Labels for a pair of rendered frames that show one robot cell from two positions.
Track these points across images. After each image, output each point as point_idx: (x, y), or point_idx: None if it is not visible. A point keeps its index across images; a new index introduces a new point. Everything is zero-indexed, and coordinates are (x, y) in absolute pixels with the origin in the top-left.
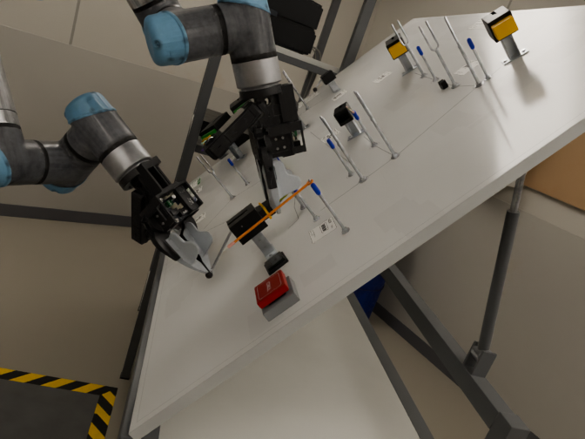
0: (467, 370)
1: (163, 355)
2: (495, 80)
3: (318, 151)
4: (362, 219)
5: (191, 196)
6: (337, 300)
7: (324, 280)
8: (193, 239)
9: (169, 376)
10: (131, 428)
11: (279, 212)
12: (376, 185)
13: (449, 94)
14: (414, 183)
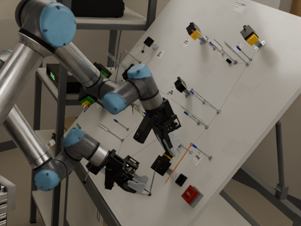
0: (277, 198)
1: None
2: (254, 62)
3: None
4: (216, 150)
5: (133, 162)
6: (219, 191)
7: (210, 184)
8: (137, 180)
9: None
10: None
11: (175, 156)
12: (215, 131)
13: (234, 68)
14: (234, 129)
